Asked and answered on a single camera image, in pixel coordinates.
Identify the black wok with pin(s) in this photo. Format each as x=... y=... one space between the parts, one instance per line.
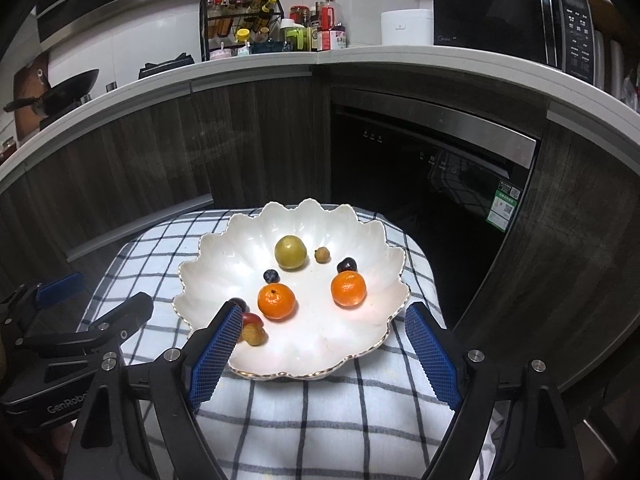
x=70 y=90

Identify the pink container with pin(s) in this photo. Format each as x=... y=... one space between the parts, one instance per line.
x=220 y=53

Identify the black microwave oven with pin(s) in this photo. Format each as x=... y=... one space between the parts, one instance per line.
x=490 y=15

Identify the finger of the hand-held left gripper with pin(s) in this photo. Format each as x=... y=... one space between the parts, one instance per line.
x=60 y=287
x=127 y=315

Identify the yellow green plum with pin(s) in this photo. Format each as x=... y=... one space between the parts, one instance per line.
x=290 y=252

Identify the white rice cooker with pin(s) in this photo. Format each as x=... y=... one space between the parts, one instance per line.
x=405 y=27

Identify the black dishwasher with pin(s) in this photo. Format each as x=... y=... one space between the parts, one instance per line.
x=400 y=185

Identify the blueberry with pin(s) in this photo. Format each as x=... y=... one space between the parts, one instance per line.
x=270 y=275

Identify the black white checked cloth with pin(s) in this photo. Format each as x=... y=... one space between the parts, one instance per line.
x=310 y=420

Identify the white upright trays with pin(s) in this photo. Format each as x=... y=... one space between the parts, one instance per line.
x=610 y=65

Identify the teal bowl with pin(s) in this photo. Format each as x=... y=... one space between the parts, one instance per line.
x=267 y=47

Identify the green lidded cup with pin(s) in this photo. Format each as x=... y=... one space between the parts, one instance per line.
x=292 y=37

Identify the brown longan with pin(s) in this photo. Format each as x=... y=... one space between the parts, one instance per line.
x=322 y=254
x=254 y=336

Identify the dark cherry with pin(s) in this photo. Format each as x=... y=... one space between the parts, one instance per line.
x=239 y=304
x=346 y=265

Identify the red jar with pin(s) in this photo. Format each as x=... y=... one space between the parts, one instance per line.
x=299 y=14

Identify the group of seasoning bottles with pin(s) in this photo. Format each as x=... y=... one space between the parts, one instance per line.
x=260 y=10

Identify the white scalloped bowl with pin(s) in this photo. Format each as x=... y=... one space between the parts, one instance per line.
x=320 y=330

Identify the orange mandarin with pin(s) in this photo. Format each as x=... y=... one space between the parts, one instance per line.
x=276 y=302
x=348 y=290

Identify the red cherry tomato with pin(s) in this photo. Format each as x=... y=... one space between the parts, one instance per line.
x=253 y=319

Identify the dark wood kitchen cabinet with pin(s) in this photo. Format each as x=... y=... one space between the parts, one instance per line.
x=560 y=240

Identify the wooden cutting board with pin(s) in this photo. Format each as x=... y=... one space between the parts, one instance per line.
x=27 y=80

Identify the dark sauce bottle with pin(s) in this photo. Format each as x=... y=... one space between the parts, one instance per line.
x=315 y=30

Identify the white red carton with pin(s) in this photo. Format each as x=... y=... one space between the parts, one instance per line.
x=332 y=40

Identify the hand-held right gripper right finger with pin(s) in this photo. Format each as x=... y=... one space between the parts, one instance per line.
x=432 y=355

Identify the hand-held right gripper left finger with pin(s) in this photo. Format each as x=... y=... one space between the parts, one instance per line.
x=215 y=355

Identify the red liquid bottle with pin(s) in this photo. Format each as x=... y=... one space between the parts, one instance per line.
x=328 y=15

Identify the small dark jar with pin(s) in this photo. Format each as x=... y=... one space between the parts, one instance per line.
x=7 y=149

